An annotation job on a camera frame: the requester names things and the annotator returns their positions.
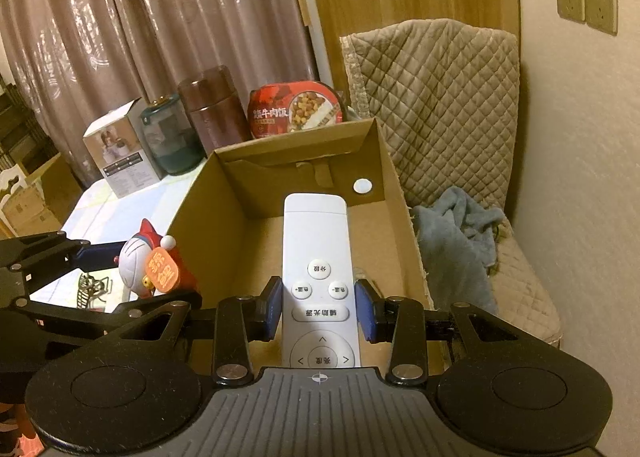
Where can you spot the white product box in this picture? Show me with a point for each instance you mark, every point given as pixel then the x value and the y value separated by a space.
pixel 120 157

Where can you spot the green glass jar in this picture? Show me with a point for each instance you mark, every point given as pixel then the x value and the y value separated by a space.
pixel 170 137

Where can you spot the blue cat figurine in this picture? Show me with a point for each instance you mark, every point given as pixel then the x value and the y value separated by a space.
pixel 145 262

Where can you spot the dark folded rack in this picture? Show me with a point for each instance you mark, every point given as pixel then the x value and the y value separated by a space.
pixel 20 127

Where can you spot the checkered pastel tablecloth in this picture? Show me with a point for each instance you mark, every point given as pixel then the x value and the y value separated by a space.
pixel 110 217

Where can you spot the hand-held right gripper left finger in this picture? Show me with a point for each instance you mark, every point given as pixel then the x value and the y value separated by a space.
pixel 272 307

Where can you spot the white remote control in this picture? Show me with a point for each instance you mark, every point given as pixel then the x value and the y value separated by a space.
pixel 320 237

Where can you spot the grey blue towel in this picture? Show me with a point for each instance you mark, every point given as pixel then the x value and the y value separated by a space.
pixel 455 242

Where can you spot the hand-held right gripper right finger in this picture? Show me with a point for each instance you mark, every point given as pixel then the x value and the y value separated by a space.
pixel 364 309

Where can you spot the white wooden chair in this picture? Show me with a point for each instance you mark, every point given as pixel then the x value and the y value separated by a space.
pixel 10 182

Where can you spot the red instant rice bowl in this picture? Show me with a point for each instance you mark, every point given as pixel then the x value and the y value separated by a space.
pixel 290 109

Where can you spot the person's left forearm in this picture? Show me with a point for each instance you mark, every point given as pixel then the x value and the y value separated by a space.
pixel 10 429

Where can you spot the pink patterned curtain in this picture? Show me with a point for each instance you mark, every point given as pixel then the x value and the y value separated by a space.
pixel 150 12

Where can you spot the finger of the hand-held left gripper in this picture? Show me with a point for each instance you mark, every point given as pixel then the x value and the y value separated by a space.
pixel 100 317
pixel 102 254

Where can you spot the brown metal canister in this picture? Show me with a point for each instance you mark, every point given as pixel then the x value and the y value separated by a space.
pixel 215 112

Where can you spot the brown cardboard box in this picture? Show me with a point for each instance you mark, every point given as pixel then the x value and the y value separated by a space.
pixel 235 217

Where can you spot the printed cardboard carton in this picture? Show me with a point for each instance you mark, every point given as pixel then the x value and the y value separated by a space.
pixel 50 197

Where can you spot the quilted beige chair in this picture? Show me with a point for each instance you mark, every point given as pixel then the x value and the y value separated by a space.
pixel 450 112

